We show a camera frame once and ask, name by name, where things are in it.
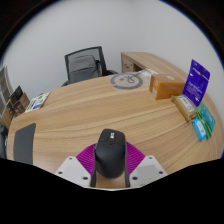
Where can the wooden side desk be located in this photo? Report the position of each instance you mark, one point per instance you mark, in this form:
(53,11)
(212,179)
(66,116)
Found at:
(153,61)

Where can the orange cardboard box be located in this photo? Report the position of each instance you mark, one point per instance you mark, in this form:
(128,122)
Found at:
(166,87)

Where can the wooden shelf unit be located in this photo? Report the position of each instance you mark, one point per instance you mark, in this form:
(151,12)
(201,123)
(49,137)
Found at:
(5,83)

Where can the large black office chair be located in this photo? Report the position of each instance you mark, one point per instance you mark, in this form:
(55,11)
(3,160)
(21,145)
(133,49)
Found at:
(2,143)

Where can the grey backpack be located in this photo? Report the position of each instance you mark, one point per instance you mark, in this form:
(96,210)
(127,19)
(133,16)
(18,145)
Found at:
(83,68)

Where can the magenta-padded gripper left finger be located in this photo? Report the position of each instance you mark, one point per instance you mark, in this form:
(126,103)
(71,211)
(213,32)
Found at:
(71,170)

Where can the blue wipes packet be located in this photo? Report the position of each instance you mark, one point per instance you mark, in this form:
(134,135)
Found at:
(199,130)

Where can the dark grey mouse pad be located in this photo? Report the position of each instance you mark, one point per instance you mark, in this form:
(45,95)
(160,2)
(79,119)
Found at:
(25,143)

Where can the round grey printed disc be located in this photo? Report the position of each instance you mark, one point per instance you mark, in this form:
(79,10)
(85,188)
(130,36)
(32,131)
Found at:
(116,85)

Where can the black computer mouse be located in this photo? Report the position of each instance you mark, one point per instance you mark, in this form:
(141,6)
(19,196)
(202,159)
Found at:
(110,155)

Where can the clear plastic bag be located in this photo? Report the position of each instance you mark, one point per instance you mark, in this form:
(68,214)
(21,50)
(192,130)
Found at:
(146,71)

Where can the tan flat box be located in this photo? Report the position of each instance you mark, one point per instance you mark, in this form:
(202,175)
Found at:
(184,106)

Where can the black cardboard box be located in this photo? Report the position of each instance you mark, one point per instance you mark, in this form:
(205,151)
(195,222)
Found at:
(16,94)

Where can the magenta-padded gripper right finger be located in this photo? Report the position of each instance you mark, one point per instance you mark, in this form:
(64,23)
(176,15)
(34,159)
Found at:
(150,170)

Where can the black mesh office chair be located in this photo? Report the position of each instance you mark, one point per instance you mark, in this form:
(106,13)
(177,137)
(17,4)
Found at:
(95,51)

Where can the large brown cardboard box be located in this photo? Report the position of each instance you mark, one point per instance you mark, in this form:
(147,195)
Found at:
(19,105)

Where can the green wipes packet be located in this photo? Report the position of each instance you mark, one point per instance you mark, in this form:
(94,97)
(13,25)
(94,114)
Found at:
(208,118)

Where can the white sheet with coloured shapes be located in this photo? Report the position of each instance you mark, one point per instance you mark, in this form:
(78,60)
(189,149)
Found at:
(36,102)

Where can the purple printed card package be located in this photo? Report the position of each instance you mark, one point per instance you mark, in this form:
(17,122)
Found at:
(196,83)

